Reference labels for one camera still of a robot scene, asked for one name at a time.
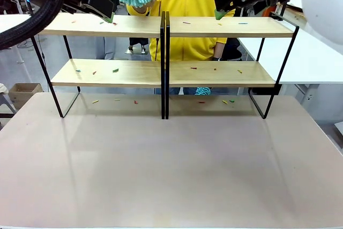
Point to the black office chair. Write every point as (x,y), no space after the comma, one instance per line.
(231,49)

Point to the grey stool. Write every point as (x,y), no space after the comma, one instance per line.
(6,105)

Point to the yellow orange small stick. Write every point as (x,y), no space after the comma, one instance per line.
(239,71)

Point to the brown cardboard box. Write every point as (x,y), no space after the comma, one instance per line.
(24,93)

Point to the background person grey trousers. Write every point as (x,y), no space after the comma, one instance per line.
(105,46)

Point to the orange object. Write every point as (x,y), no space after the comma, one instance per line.
(267,11)

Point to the small white table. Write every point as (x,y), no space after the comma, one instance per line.
(13,22)

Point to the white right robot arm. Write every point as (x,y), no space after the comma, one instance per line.
(321,3)

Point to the wooden shelf black metal frame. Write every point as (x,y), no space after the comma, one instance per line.
(107,74)
(214,77)

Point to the large white table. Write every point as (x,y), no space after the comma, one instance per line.
(308,60)

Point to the person's left forearm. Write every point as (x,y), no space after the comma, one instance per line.
(220,49)

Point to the pink and blue small stick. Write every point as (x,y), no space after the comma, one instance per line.
(186,22)

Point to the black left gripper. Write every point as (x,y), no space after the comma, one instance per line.
(100,2)

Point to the person's right hand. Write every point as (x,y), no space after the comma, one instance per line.
(151,3)

